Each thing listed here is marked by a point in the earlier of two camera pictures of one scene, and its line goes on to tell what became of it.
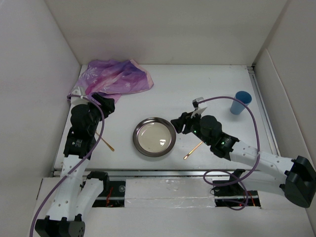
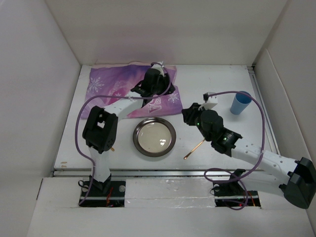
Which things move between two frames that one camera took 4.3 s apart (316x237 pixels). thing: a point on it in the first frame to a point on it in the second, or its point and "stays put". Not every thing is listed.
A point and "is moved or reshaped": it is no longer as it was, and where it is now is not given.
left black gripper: x=106 y=103 to x=165 y=81
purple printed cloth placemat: x=112 y=78 is moved or reshaped
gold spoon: x=186 y=156 stays put
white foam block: x=189 y=193 stays put
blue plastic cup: x=238 y=106 stays put
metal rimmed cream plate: x=154 y=137 stays put
